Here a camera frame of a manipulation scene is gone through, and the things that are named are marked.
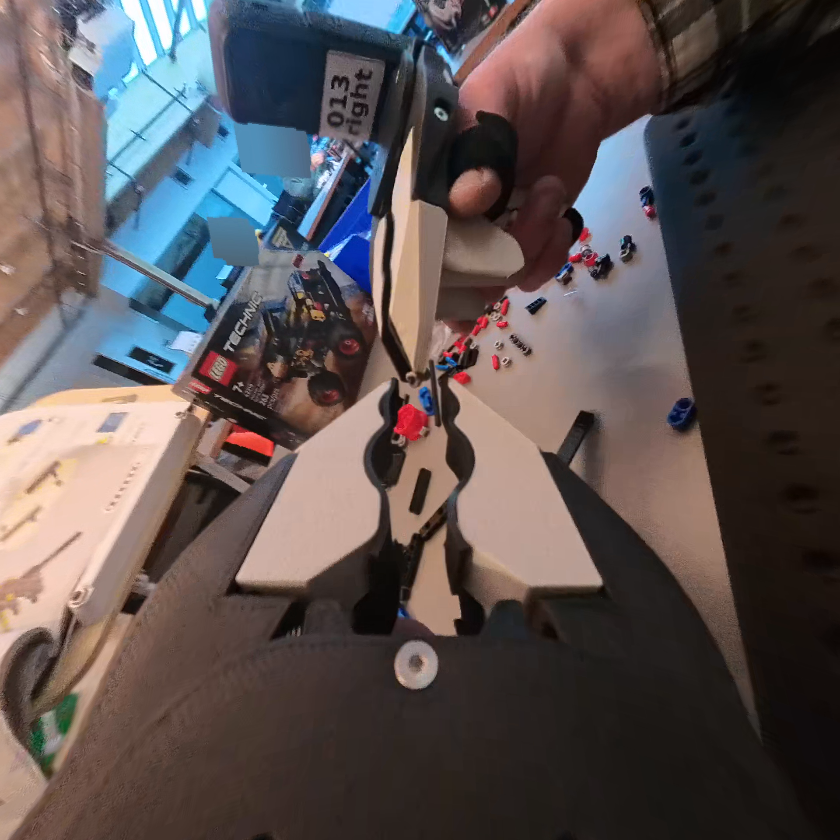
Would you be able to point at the long black toy axle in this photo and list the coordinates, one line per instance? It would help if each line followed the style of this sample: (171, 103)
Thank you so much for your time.
(434, 380)

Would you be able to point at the blue storage bin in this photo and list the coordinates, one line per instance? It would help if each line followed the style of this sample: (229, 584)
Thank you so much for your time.
(351, 223)

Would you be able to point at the black short toy beam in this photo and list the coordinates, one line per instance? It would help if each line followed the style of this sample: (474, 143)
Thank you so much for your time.
(420, 492)

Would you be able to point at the white book stand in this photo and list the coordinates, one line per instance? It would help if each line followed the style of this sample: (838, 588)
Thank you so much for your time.
(131, 525)

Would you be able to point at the person's right forearm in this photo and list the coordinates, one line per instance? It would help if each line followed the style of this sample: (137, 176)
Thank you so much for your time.
(722, 39)

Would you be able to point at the blue tapered toy piece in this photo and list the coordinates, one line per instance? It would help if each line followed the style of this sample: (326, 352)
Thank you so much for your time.
(426, 397)

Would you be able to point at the grey desk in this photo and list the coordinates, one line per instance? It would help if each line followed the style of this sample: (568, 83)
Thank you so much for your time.
(623, 394)

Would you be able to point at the person's right hand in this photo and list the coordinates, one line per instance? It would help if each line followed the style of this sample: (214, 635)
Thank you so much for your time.
(564, 85)

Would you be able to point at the pile of small toy pieces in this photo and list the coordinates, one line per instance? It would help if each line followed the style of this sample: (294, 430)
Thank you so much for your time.
(598, 266)

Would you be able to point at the red toy wheel hub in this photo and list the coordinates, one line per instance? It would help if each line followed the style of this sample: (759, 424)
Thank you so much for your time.
(410, 420)

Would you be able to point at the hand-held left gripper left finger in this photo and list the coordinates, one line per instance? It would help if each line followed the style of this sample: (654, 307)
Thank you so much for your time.
(308, 518)

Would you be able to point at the black building toy box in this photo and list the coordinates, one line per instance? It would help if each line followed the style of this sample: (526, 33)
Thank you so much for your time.
(459, 19)
(275, 354)

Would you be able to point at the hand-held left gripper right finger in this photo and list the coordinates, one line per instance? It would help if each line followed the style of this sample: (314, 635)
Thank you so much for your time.
(525, 518)

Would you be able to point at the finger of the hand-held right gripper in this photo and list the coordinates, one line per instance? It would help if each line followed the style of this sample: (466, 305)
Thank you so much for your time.
(379, 275)
(420, 282)

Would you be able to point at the blue toy connector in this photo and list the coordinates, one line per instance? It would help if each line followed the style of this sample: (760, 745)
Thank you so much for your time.
(682, 413)

